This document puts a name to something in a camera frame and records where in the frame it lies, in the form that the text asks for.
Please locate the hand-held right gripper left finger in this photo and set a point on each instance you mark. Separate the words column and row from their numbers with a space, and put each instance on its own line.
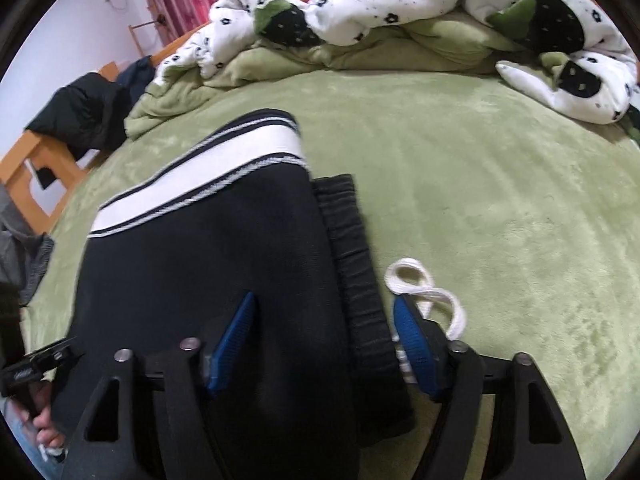
column 235, row 345

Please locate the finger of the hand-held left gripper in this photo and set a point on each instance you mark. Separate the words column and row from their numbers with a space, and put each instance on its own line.
column 52, row 352

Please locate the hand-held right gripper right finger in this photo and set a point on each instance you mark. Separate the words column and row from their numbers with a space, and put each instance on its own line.
column 412, row 345

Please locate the black pants with white stripe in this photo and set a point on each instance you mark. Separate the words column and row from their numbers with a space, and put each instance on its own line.
column 200, row 260

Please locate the grey denim pants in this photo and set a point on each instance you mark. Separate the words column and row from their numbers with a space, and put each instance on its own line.
column 22, row 255

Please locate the person's left hand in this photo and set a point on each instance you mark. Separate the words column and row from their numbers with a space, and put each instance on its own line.
column 45, row 432

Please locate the green bed sheet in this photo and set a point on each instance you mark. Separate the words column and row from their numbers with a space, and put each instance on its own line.
column 500, row 200

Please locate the black jacket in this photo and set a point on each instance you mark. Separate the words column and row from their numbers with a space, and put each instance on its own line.
column 82, row 110

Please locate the navy blue garment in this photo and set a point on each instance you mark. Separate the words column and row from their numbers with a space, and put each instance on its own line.
column 137, row 75

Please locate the wooden rack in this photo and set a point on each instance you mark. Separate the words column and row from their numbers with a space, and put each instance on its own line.
column 145, row 35

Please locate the white floral quilt green lining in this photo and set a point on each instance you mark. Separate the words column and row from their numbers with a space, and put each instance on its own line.
column 400, row 0

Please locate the wooden bed frame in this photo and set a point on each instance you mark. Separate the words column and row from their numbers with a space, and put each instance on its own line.
column 20, row 160

